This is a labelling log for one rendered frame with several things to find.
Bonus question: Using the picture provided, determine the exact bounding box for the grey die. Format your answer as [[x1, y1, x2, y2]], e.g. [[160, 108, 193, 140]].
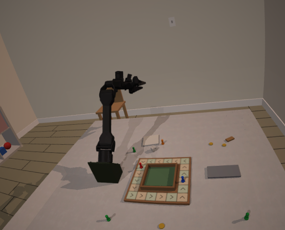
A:
[[150, 145, 157, 152]]

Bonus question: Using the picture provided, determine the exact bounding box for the brown rectangular block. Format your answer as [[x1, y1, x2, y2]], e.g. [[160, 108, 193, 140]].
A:
[[226, 137, 235, 142]]

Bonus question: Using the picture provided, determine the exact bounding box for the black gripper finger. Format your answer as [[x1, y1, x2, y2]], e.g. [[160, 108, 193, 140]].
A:
[[137, 79, 146, 86], [133, 86, 143, 92]]

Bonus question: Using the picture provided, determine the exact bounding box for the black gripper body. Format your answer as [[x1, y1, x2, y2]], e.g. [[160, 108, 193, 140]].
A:
[[124, 76, 138, 93]]

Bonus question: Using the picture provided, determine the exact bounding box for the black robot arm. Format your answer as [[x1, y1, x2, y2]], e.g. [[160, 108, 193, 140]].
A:
[[96, 71, 124, 163]]

